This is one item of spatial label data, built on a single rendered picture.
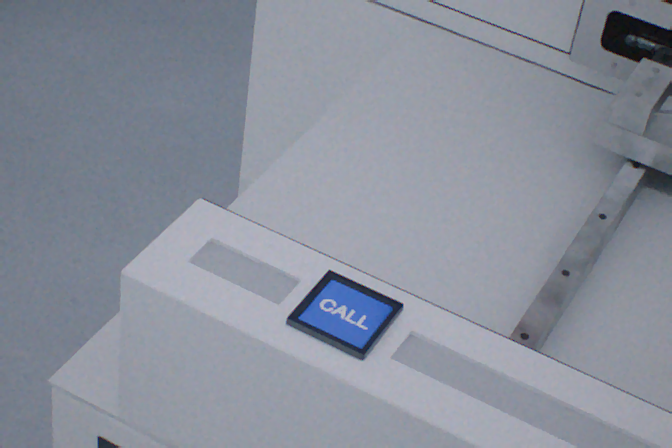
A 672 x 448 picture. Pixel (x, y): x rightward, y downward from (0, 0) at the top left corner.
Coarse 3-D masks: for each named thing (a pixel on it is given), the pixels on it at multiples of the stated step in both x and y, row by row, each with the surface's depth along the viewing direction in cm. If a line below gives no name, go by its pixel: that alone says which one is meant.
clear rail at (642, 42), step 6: (630, 36) 129; (636, 36) 129; (642, 36) 129; (630, 42) 129; (636, 42) 129; (642, 42) 128; (648, 42) 128; (654, 42) 128; (660, 42) 128; (636, 48) 129; (642, 48) 129; (648, 48) 128; (654, 48) 128
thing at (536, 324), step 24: (624, 168) 121; (648, 168) 122; (624, 192) 118; (600, 216) 115; (576, 240) 112; (600, 240) 113; (576, 264) 110; (552, 288) 107; (576, 288) 111; (528, 312) 105; (552, 312) 105; (528, 336) 103
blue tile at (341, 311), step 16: (336, 288) 87; (320, 304) 86; (336, 304) 86; (352, 304) 87; (368, 304) 87; (384, 304) 87; (304, 320) 85; (320, 320) 85; (336, 320) 85; (352, 320) 85; (368, 320) 86; (336, 336) 84; (352, 336) 84; (368, 336) 85
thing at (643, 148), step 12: (600, 120) 121; (660, 120) 122; (600, 132) 122; (612, 132) 121; (624, 132) 121; (648, 132) 121; (660, 132) 121; (600, 144) 123; (612, 144) 122; (624, 144) 121; (636, 144) 121; (648, 144) 120; (660, 144) 120; (624, 156) 122; (636, 156) 121; (648, 156) 121; (660, 156) 120; (660, 168) 121
